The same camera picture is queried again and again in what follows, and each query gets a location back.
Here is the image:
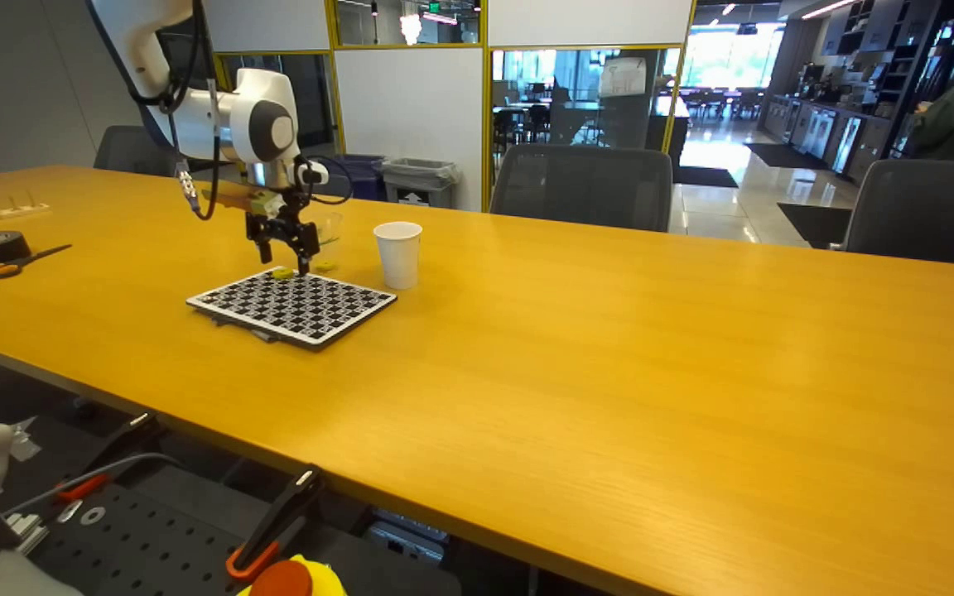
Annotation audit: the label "orange handled scissors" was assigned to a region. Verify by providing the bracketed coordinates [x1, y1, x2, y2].
[0, 241, 72, 280]

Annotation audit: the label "red handled tool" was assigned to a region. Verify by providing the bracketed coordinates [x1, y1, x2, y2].
[51, 473, 116, 509]

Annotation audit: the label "yellow red emergency stop button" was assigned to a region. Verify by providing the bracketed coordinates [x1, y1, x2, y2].
[236, 552, 352, 596]

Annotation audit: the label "grey waste bin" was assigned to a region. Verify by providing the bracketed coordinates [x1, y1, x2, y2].
[377, 154, 465, 213]

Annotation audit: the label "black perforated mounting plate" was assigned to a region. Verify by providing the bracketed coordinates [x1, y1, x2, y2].
[11, 410, 470, 596]

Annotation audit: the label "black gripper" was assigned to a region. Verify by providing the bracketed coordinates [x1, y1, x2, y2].
[243, 182, 323, 277]

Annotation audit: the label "dark grey office chair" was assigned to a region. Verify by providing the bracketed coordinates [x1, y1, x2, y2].
[492, 142, 679, 234]
[840, 154, 954, 272]
[91, 123, 189, 179]

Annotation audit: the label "black looped cable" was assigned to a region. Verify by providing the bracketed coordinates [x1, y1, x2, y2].
[294, 154, 358, 208]

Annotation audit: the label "black clamp with orange handle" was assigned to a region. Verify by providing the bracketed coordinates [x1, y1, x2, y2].
[221, 466, 325, 585]

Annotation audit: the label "black white checkerboard marker board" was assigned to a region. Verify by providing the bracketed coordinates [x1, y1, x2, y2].
[187, 266, 402, 351]

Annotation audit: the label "dark blue waste bin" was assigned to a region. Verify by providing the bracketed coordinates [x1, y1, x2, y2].
[331, 152, 389, 204]

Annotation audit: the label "black glass door cabinets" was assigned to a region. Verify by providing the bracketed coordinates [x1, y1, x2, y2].
[761, 0, 954, 168]

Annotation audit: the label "white paper cup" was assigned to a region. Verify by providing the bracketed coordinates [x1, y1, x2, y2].
[373, 219, 427, 294]

